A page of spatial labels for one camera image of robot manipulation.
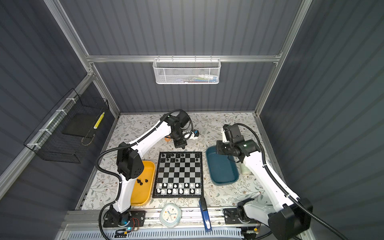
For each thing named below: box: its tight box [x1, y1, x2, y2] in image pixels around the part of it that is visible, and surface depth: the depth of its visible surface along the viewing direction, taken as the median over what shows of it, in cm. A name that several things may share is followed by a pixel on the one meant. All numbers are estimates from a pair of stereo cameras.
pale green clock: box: [159, 203, 182, 228], surface depth 74 cm
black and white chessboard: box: [152, 151, 204, 198], surface depth 88 cm
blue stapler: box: [199, 196, 212, 232], surface depth 74 cm
